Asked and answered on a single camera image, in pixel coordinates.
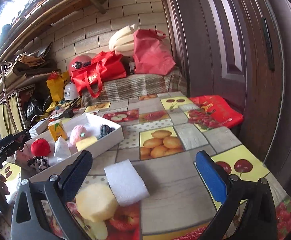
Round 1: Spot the red tote bag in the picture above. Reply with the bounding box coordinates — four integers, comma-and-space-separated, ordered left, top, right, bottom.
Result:
71, 51, 126, 98

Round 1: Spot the yellow gift bag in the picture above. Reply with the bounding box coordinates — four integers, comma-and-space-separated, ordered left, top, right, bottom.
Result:
46, 72, 70, 102

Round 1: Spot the red plush ball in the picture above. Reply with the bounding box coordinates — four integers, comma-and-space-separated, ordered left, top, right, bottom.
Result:
30, 138, 51, 157

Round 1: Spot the yellow tissue pack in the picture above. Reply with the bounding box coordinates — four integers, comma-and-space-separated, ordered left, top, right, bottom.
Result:
47, 120, 68, 142

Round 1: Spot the white cardboard box tray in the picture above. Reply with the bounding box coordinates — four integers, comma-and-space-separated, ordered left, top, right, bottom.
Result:
23, 113, 124, 183

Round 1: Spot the pink tissue pack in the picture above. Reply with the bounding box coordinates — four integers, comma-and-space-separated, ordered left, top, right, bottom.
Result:
14, 150, 30, 168

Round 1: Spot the crumpled red bag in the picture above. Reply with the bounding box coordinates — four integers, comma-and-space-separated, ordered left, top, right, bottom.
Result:
133, 29, 175, 76

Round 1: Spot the red helmet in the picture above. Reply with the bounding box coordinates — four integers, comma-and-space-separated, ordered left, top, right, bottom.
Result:
68, 55, 92, 76

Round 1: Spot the white foam sheet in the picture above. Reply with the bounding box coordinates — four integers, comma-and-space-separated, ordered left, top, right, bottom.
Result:
104, 160, 150, 206

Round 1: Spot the black white cow-print cloth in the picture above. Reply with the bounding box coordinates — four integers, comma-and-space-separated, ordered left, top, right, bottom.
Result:
27, 156, 50, 172

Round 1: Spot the black charger box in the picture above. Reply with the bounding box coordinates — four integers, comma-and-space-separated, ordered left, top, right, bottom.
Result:
62, 109, 74, 118

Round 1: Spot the grey blue scrunchie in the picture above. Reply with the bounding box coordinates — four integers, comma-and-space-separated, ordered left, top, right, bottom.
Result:
97, 125, 115, 140

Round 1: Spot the cream foam stack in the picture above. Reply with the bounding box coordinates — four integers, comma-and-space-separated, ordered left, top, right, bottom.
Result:
108, 24, 138, 56

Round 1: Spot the fruit pattern tablecloth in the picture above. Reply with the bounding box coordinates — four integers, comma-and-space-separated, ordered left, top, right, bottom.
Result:
0, 90, 291, 240

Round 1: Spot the plaid covered bench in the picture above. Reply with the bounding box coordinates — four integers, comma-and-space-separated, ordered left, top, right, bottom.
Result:
81, 67, 187, 107

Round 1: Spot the red plastic bag on table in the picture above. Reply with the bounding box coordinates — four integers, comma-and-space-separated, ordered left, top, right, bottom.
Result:
188, 95, 244, 129

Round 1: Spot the pink fluffy plush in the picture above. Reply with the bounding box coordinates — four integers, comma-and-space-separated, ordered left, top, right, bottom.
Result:
69, 125, 87, 145

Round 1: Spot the pale yellow foam block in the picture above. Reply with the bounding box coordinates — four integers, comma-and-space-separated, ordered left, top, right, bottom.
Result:
75, 183, 118, 222

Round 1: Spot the white power bank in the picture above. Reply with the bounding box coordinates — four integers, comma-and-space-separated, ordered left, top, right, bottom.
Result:
29, 118, 49, 138

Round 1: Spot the yellow sponge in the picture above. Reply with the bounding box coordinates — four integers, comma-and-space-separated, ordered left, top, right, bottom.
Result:
75, 136, 98, 151

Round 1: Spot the black garbage bag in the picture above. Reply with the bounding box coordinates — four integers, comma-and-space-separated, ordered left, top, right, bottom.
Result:
25, 96, 52, 121

